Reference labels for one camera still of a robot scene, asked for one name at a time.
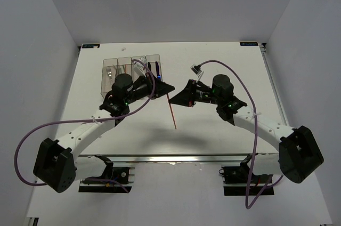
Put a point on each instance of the fork with pink handle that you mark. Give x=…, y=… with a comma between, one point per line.
x=109, y=73

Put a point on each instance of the aluminium table edge rail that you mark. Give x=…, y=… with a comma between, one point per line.
x=207, y=158

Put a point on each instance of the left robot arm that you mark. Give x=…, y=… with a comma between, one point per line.
x=59, y=163

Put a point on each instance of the white front panel board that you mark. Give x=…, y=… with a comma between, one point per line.
x=180, y=194

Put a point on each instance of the blue label sticker right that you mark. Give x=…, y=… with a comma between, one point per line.
x=248, y=43

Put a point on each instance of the blue label sticker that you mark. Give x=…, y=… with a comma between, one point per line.
x=248, y=43
x=90, y=46

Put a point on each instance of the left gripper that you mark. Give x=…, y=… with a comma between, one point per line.
x=162, y=88

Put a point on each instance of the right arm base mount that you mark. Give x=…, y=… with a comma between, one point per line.
x=234, y=172

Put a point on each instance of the iridescent blue knife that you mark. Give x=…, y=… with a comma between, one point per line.
x=158, y=70

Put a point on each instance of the smoky clear container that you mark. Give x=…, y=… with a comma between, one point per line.
x=152, y=59
x=105, y=85
x=125, y=60
x=138, y=65

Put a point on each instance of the blue label sticker left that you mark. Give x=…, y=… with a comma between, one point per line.
x=90, y=46

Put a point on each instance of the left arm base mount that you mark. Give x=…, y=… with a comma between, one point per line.
x=120, y=175

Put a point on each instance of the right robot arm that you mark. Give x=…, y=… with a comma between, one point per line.
x=298, y=154

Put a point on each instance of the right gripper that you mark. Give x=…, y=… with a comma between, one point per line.
x=186, y=97

